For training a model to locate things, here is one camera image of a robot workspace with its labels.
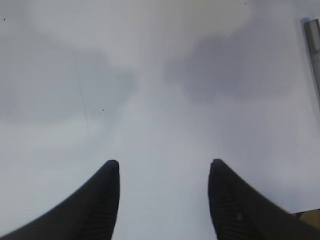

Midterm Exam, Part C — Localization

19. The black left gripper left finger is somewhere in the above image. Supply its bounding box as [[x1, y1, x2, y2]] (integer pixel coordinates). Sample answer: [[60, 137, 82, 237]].
[[1, 159, 120, 240]]

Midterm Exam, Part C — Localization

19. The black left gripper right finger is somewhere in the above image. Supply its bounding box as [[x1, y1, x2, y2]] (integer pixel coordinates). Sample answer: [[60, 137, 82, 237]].
[[207, 159, 320, 240]]

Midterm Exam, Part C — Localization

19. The silver glitter pen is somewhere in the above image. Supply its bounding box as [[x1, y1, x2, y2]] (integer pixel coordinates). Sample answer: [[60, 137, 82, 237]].
[[301, 18, 320, 100]]

